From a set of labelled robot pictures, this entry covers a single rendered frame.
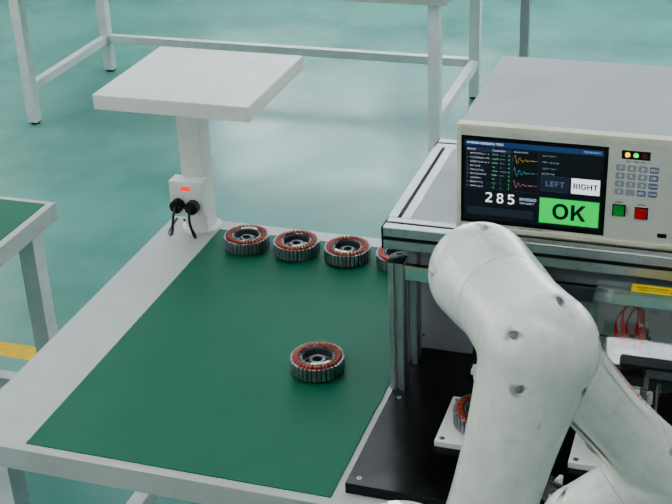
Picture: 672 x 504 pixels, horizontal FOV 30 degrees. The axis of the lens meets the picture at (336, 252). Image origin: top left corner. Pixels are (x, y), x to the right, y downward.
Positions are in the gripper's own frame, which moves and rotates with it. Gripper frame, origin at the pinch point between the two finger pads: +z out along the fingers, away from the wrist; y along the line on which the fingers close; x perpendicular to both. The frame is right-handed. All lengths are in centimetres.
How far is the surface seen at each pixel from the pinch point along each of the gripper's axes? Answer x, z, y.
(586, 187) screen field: 50, 11, -10
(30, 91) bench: 95, 308, -305
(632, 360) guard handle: 22.0, -5.3, 2.3
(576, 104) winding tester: 65, 19, -15
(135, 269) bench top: 23, 63, -119
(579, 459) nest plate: 2.6, 16.7, -5.5
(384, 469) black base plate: -4.1, 8.5, -38.3
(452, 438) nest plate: 2.4, 17.0, -28.5
